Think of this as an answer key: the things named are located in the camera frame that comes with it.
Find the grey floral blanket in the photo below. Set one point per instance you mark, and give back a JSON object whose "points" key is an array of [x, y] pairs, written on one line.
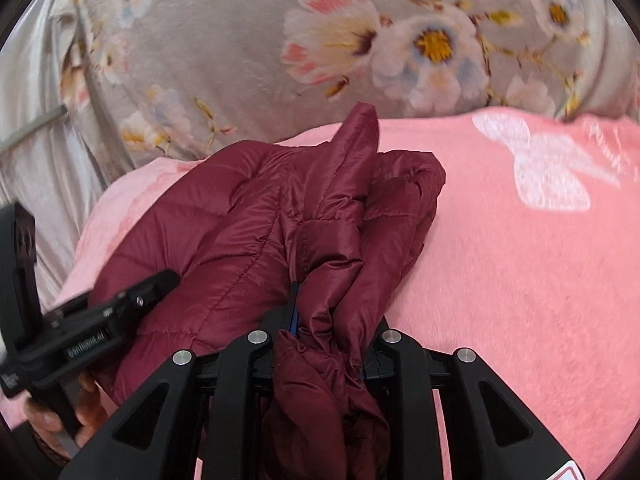
{"points": [[240, 60]]}

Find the silver grey cloth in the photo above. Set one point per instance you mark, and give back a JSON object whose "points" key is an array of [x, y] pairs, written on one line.
{"points": [[40, 185]]}

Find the maroon puffer jacket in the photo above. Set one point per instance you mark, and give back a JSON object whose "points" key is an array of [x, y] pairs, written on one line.
{"points": [[240, 240]]}

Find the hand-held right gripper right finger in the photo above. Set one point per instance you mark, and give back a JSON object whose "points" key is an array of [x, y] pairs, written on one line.
{"points": [[395, 355]]}

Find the person's left hand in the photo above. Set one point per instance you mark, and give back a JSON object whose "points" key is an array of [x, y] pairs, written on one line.
{"points": [[92, 410]]}

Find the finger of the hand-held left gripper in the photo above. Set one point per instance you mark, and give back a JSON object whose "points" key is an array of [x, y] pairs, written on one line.
{"points": [[152, 290]]}

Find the pink fleece blanket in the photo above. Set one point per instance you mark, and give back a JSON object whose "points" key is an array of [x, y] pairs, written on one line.
{"points": [[500, 285]]}

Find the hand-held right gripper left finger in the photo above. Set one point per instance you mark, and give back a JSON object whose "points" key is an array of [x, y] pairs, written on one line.
{"points": [[281, 321]]}

